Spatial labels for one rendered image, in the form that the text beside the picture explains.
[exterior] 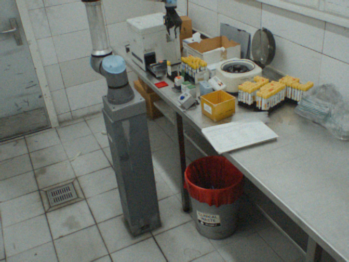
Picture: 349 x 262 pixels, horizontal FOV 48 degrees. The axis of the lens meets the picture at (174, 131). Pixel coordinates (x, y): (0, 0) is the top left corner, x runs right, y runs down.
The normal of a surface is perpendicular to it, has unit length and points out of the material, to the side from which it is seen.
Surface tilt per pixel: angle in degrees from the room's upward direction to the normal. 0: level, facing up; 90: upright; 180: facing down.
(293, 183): 0
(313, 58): 90
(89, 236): 0
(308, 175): 0
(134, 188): 90
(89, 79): 90
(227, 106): 90
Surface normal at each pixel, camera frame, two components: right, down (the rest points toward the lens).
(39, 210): -0.08, -0.85
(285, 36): -0.90, 0.29
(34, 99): 0.43, 0.44
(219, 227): 0.11, 0.56
